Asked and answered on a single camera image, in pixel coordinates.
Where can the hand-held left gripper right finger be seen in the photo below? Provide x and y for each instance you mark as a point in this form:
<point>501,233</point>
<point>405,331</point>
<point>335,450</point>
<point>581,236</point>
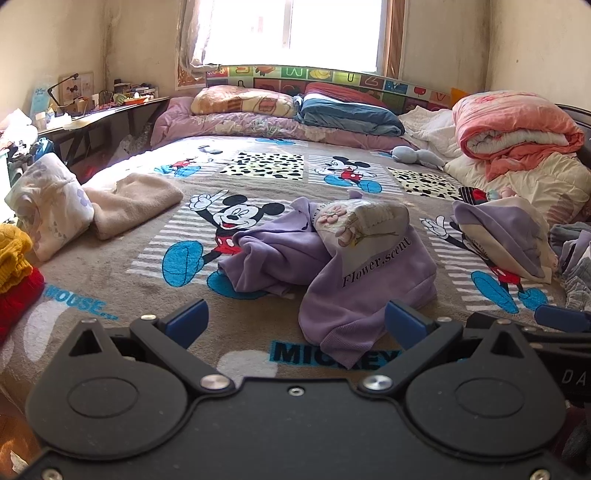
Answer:
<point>406,325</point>

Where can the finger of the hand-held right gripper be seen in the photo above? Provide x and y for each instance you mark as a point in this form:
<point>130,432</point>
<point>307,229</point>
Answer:
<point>561,318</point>

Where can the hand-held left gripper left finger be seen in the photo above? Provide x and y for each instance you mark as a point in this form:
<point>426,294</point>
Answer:
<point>187,323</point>

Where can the purple sweatshirt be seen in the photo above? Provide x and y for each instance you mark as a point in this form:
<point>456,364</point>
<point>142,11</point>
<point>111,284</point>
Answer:
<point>383,286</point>

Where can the grey crumpled clothes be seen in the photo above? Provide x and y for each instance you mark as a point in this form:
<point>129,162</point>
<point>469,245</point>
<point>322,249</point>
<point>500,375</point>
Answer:
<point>575,258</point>

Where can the cartoon mouse printed blanket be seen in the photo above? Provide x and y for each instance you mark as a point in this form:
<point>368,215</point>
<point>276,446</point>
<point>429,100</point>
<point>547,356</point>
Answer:
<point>138,240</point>

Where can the purple and cream garment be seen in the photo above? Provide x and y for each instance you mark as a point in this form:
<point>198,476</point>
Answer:
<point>508,235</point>

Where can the folded beige sweater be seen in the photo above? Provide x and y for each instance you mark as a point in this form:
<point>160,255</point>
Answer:
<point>134,203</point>

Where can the cream quilt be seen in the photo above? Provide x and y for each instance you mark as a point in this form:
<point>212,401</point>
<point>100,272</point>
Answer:
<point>554,184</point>

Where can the pink sock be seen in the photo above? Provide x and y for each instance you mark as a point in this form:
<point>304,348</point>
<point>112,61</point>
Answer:
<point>507,191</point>

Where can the teal sock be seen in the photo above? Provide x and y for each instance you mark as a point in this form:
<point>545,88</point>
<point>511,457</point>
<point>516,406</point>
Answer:
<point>493,194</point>

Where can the black striped sock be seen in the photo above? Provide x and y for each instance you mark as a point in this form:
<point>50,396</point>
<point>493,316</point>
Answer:
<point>472,196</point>

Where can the grey plush toy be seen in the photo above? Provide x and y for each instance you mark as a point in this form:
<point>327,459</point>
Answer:
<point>415,157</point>

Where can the red knit sweater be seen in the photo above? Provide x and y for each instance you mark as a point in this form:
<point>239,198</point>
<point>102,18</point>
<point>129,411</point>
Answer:
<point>16,304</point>

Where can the folded cream floral garment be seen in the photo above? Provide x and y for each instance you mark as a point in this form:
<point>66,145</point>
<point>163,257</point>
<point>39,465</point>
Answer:
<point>51,207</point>

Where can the yellow knit sweater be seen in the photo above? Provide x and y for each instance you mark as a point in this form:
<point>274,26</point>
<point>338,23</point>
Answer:
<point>11,258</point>

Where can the white quilt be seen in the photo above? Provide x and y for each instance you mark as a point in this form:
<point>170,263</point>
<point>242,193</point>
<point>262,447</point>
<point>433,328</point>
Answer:
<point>434,129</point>

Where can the pink rolled quilt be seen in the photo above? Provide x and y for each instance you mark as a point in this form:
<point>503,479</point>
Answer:
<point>512,124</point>

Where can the folded blue blanket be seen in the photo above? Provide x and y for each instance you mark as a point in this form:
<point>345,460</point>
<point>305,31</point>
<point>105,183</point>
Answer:
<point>346,117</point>

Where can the dark desk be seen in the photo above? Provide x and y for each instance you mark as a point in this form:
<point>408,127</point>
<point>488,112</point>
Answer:
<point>115,115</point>

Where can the orange patterned pillow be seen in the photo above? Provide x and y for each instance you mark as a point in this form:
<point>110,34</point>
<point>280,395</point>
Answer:
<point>240,101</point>

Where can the pile of desk clutter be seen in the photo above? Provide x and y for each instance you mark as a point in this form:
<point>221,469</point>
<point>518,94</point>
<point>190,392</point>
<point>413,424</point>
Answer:
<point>124,94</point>

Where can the folded red blanket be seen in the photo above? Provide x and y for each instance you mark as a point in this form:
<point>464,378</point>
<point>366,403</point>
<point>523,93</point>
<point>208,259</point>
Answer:
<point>341,91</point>

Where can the picture card on stand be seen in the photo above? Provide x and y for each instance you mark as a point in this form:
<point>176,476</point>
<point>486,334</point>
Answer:
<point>78,87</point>

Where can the black desk lamp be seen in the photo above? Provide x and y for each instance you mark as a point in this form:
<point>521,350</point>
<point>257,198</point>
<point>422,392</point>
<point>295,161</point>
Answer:
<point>60,90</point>

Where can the colourful headboard mat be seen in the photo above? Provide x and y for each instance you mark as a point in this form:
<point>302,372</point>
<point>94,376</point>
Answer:
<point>286,76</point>

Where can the orange curtain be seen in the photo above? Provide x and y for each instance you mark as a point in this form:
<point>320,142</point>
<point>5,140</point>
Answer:
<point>393,37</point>

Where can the sheer white curtain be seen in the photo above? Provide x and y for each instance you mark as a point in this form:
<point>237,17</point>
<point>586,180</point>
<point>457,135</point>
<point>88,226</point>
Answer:
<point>196,32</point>

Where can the window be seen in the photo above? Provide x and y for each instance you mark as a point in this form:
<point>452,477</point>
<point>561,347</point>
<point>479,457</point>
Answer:
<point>295,27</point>

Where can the dark wooden bed frame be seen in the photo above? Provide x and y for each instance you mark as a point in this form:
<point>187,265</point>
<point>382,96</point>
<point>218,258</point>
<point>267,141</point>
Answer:
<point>581,120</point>

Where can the orange wall poster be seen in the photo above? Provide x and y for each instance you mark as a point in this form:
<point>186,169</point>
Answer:
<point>189,76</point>

